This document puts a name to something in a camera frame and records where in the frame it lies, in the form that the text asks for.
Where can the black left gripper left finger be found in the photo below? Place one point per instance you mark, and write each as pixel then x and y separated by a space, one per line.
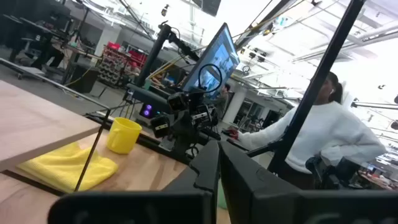
pixel 205 168

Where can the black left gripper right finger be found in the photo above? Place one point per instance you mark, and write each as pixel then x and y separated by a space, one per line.
pixel 255 196

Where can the green plastic cup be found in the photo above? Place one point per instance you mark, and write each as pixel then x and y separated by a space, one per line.
pixel 222 196

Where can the yellow mug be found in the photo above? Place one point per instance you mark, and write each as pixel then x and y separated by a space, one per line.
pixel 122 137

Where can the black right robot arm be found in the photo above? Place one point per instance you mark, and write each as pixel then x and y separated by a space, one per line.
pixel 183 137

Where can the person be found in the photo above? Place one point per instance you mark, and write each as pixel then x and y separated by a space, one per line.
pixel 329 133
pixel 222 99

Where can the black box with purple lights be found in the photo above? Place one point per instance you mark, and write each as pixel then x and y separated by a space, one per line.
pixel 146 111

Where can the black flat monitor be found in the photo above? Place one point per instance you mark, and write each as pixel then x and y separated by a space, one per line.
pixel 217 59

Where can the black office chair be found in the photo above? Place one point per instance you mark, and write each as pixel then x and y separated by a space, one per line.
pixel 345 171

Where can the storage rack with red bins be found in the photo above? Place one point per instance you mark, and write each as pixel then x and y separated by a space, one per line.
pixel 115 65

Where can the yellow folded cloth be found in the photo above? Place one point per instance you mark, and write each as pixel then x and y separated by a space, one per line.
pixel 59 168

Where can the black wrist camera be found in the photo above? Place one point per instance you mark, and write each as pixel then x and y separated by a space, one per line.
pixel 178 102

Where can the black articulated mount pole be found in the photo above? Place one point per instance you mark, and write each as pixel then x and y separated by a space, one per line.
pixel 154 53

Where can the black frame post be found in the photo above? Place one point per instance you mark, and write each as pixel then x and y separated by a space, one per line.
pixel 311 90

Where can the wooden shelf with black frame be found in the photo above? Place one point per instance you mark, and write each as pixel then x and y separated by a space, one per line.
pixel 37 121

